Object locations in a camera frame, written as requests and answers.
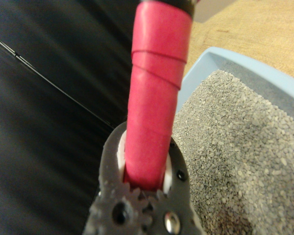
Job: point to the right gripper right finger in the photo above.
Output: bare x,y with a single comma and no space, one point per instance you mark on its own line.
180,195

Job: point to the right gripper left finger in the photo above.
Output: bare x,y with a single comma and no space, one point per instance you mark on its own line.
107,171

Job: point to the blue litter tray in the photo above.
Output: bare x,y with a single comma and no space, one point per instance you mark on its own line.
235,147

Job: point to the black curtain stand pole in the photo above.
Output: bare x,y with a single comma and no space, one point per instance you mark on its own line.
51,83

